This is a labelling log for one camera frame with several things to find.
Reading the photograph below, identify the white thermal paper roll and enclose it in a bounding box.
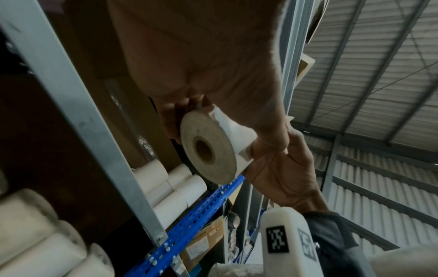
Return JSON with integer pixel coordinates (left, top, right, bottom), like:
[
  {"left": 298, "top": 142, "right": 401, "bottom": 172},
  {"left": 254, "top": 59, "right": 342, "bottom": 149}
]
[{"left": 180, "top": 105, "right": 258, "bottom": 185}]

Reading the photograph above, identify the person's right hand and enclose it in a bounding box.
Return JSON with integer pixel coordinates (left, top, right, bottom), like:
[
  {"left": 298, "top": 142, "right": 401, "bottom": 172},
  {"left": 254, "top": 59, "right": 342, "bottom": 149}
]
[{"left": 244, "top": 127, "right": 332, "bottom": 215}]

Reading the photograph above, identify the row of white paper rolls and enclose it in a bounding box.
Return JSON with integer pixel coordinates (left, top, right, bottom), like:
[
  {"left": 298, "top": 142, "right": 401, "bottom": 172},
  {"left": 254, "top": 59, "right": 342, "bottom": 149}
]
[{"left": 0, "top": 172, "right": 115, "bottom": 277}]

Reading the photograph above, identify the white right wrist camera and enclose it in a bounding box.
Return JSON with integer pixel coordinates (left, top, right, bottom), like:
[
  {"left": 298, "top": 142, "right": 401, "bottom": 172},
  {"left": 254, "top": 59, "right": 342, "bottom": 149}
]
[{"left": 260, "top": 206, "right": 324, "bottom": 277}]

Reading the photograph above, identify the person's left hand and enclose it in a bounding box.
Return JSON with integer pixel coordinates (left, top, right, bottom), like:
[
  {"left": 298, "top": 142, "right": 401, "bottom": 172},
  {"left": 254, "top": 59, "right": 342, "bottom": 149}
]
[{"left": 106, "top": 0, "right": 291, "bottom": 156}]

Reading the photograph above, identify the blue perforated rack post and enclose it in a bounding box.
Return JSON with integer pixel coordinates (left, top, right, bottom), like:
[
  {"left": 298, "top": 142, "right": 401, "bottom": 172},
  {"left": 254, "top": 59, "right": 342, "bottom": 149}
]
[{"left": 125, "top": 174, "right": 246, "bottom": 277}]

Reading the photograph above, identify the row of grey tube ends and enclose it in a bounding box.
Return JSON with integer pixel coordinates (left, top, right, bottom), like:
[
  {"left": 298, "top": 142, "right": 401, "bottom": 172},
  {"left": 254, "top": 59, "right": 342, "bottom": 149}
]
[{"left": 224, "top": 210, "right": 242, "bottom": 264}]

